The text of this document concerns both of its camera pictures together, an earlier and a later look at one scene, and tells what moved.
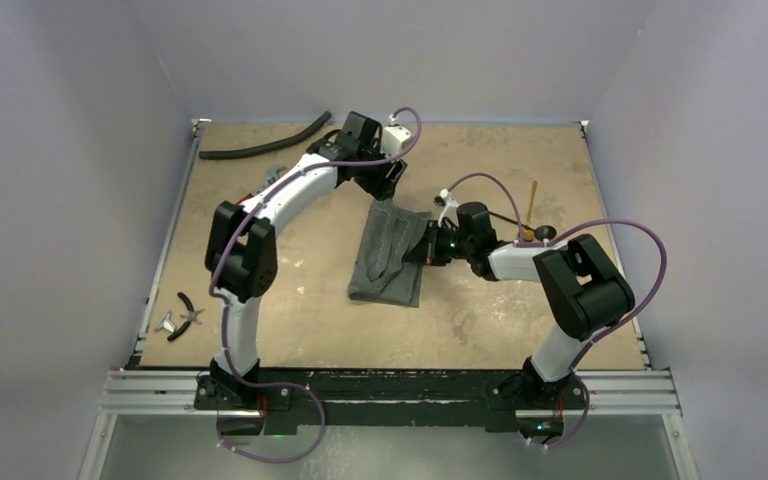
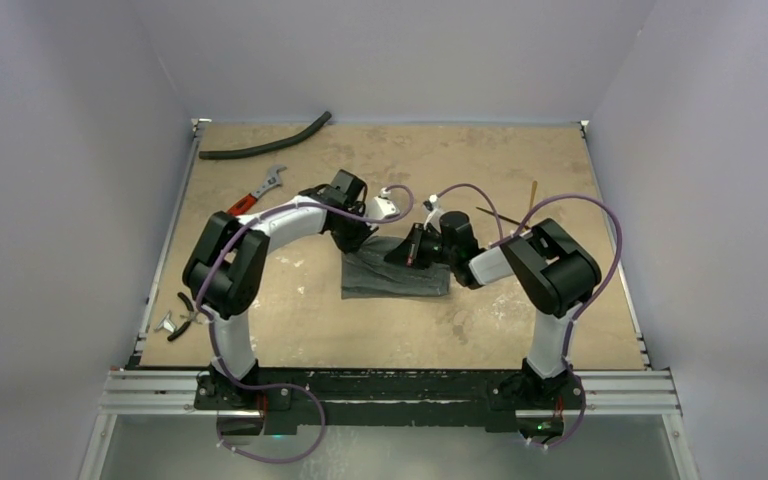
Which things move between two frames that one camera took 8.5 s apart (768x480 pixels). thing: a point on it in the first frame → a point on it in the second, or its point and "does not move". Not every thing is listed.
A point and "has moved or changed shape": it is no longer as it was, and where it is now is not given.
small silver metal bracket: x=166 y=323 does not move
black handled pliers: x=192 y=316 does not move
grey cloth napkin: x=382 y=274 has moved or changed shape
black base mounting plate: x=390 y=397 does not move
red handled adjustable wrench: x=271 y=176 does not move
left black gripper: x=383 y=188 → x=366 y=230
